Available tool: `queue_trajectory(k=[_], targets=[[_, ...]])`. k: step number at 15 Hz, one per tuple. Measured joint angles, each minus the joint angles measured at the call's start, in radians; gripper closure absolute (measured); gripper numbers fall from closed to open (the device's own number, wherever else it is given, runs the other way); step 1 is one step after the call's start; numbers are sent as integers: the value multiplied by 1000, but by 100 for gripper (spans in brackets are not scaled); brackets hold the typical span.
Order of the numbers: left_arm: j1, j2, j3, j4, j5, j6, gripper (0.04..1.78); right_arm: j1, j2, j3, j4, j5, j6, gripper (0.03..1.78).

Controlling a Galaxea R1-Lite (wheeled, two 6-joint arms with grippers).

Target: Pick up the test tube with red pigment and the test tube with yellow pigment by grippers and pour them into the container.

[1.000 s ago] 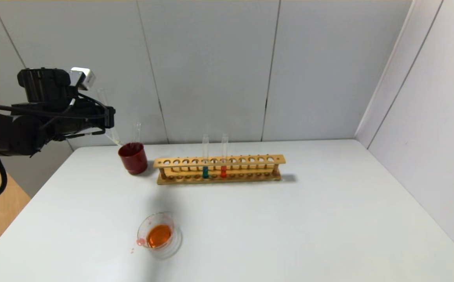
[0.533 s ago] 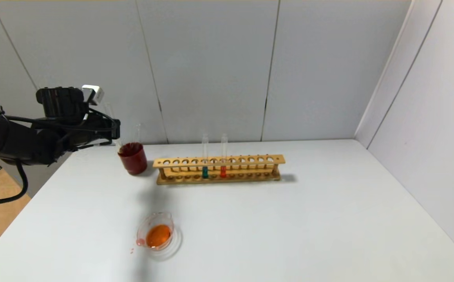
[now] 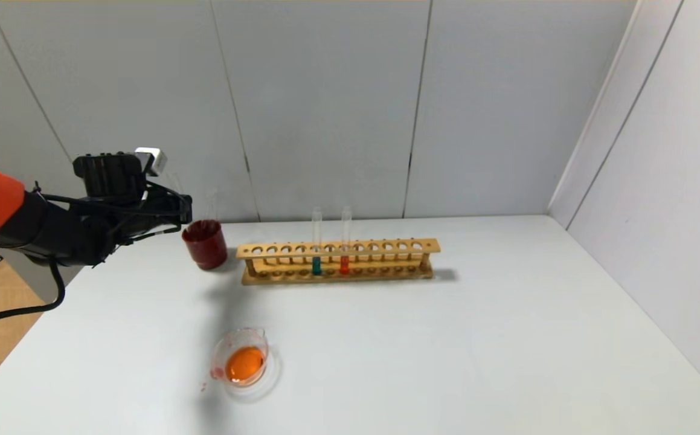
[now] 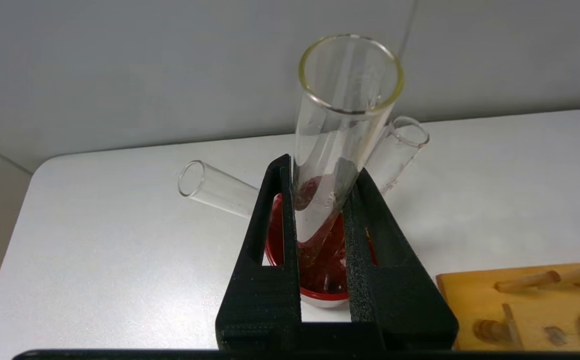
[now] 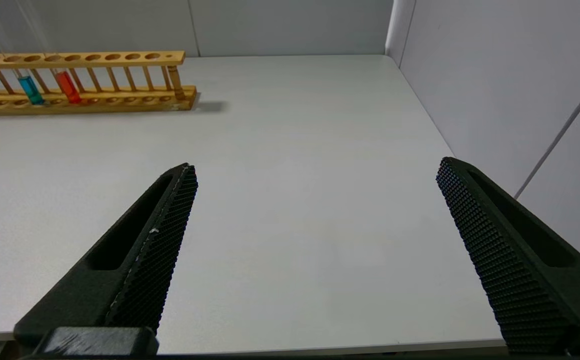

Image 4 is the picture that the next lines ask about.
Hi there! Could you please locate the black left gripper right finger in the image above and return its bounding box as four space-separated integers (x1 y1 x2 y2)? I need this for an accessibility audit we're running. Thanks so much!
342 167 458 351

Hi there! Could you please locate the dark red plastic cup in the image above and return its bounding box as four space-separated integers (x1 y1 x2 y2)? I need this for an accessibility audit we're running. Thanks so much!
265 192 376 309

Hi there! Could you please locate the yellow pigment glass test tube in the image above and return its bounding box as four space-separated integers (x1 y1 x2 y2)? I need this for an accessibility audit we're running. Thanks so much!
292 34 405 296

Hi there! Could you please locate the clear glass stirring rod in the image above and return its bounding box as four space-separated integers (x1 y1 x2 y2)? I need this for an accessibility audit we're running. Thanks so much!
177 160 261 220

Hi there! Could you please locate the red pigment glass test tube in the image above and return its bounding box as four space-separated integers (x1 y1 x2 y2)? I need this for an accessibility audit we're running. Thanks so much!
365 116 430 196

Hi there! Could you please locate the wooden test tube rack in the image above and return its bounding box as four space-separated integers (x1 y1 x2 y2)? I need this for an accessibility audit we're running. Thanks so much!
436 261 580 351

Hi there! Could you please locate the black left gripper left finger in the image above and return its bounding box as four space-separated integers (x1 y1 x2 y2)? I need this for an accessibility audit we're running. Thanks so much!
216 154 302 351

